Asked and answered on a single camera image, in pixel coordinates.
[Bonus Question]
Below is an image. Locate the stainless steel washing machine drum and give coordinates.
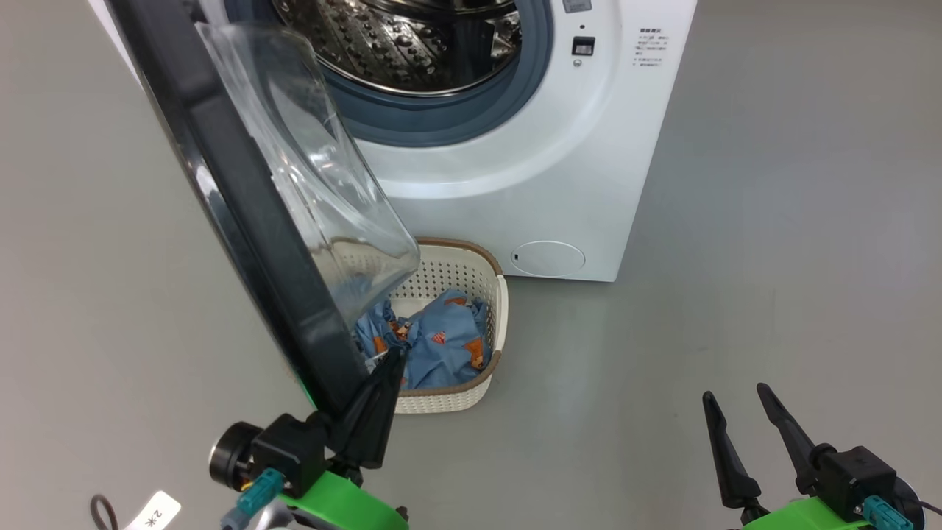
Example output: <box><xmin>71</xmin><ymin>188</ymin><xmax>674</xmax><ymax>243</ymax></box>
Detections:
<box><xmin>272</xmin><ymin>0</ymin><xmax>523</xmax><ymax>96</ymax></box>

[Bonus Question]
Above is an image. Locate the teal plug left camera cable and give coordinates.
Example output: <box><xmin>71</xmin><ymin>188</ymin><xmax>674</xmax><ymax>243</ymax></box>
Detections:
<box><xmin>219</xmin><ymin>469</ymin><xmax>285</xmax><ymax>530</ymax></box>

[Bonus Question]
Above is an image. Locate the teal plug right camera cable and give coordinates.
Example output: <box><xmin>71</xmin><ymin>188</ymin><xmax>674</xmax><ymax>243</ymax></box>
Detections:
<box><xmin>863</xmin><ymin>495</ymin><xmax>913</xmax><ymax>530</ymax></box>

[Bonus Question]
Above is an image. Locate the white front-load washing machine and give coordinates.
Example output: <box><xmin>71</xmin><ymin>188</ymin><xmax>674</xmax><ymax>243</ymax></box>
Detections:
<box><xmin>88</xmin><ymin>0</ymin><xmax>697</xmax><ymax>283</ymax></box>

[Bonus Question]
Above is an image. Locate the black glass washer door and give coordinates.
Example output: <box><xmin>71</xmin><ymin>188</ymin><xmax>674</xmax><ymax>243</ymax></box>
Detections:
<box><xmin>103</xmin><ymin>0</ymin><xmax>422</xmax><ymax>420</ymax></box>

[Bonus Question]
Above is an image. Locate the cream perforated laundry basket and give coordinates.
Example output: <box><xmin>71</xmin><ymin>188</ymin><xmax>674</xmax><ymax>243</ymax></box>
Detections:
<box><xmin>335</xmin><ymin>237</ymin><xmax>509</xmax><ymax>414</ymax></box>

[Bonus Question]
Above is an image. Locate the white paper tag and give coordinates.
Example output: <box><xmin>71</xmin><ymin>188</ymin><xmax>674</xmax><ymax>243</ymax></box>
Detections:
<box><xmin>121</xmin><ymin>491</ymin><xmax>182</xmax><ymax>530</ymax></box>

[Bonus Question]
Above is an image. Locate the teal plug camera cable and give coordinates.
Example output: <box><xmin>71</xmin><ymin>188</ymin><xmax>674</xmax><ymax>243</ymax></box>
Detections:
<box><xmin>219</xmin><ymin>469</ymin><xmax>285</xmax><ymax>530</ymax></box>
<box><xmin>863</xmin><ymin>495</ymin><xmax>913</xmax><ymax>530</ymax></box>

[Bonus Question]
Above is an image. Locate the round white filter cover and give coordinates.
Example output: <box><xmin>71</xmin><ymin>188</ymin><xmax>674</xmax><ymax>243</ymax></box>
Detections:
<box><xmin>511</xmin><ymin>241</ymin><xmax>587</xmax><ymax>278</ymax></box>

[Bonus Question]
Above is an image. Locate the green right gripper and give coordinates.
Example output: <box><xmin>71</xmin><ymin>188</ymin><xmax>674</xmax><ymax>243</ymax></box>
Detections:
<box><xmin>701</xmin><ymin>383</ymin><xmax>884</xmax><ymax>530</ymax></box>

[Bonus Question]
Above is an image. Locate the blue garment orange print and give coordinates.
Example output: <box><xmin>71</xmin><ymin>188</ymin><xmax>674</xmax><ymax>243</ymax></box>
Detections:
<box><xmin>401</xmin><ymin>289</ymin><xmax>490</xmax><ymax>391</ymax></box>
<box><xmin>355</xmin><ymin>298</ymin><xmax>413</xmax><ymax>369</ymax></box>

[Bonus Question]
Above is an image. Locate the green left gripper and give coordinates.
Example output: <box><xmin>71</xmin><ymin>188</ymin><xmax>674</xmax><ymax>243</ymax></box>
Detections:
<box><xmin>277</xmin><ymin>346</ymin><xmax>410</xmax><ymax>530</ymax></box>

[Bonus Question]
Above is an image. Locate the black cable loop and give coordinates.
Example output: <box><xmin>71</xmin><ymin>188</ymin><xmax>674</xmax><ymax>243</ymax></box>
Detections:
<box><xmin>90</xmin><ymin>495</ymin><xmax>120</xmax><ymax>530</ymax></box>

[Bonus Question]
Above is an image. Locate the small printed text sticker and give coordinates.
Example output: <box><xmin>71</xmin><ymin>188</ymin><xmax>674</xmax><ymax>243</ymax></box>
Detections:
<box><xmin>637</xmin><ymin>28</ymin><xmax>669</xmax><ymax>68</ymax></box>

